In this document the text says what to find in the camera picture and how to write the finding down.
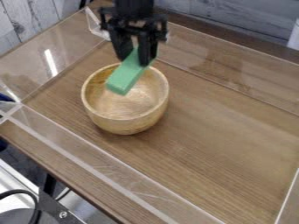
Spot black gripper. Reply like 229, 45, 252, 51
97, 0, 168, 67

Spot green rectangular block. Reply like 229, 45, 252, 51
105, 48, 148, 95

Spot brown wooden bowl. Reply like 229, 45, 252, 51
79, 63, 169, 135

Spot black table leg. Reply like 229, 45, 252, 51
42, 174, 57, 197

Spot clear acrylic enclosure wall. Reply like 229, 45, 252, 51
0, 3, 299, 224

